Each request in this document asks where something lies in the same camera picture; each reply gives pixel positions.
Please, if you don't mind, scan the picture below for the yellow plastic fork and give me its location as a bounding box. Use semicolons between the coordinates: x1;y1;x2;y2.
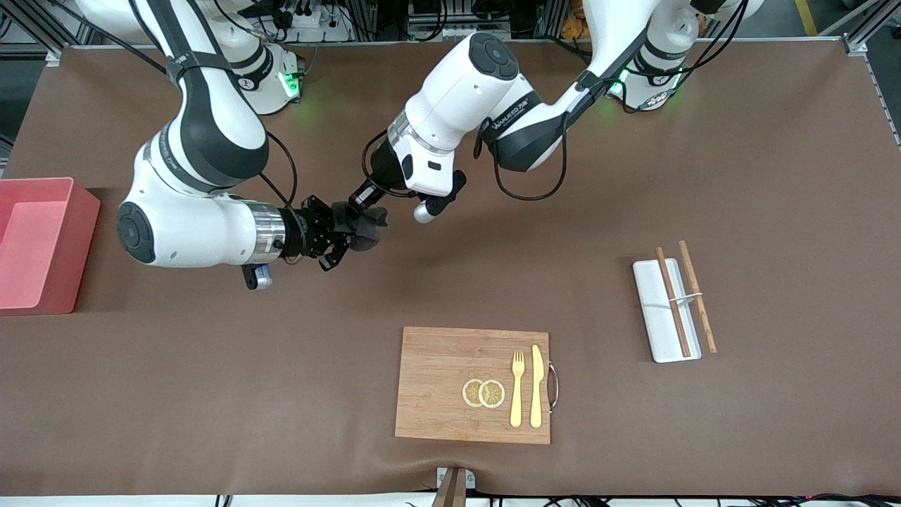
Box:
510;351;526;428

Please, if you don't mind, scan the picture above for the bamboo cutting board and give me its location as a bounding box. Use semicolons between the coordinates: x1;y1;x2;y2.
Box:
394;326;552;446

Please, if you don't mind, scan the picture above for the white power strip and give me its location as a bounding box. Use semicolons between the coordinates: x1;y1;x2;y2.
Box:
271;0;353;43

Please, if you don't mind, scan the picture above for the dark grey microfibre cloth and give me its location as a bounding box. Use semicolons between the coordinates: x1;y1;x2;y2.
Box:
331;201;390;253

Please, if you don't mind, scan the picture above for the brown table mat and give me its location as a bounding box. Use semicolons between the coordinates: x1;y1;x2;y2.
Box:
0;39;901;497

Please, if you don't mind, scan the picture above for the white rectangular tray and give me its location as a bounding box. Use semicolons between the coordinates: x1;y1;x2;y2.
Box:
632;258;702;364

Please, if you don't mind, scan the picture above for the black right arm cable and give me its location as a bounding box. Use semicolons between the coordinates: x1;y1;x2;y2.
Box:
257;130;300;208

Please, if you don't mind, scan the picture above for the wooden rod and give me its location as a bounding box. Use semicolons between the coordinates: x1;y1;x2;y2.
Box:
678;240;718;354
656;246;692;358

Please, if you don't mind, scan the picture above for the pink plastic bin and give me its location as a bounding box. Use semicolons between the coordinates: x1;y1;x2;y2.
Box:
0;177;101;315

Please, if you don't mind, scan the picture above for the aluminium frame post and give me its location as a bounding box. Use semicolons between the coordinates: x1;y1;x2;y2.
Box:
820;0;901;56
0;0;106;65

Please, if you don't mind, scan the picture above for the yellow plastic knife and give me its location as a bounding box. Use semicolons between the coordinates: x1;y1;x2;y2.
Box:
530;344;545;429

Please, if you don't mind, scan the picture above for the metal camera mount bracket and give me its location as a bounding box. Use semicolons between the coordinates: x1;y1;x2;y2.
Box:
431;466;477;507

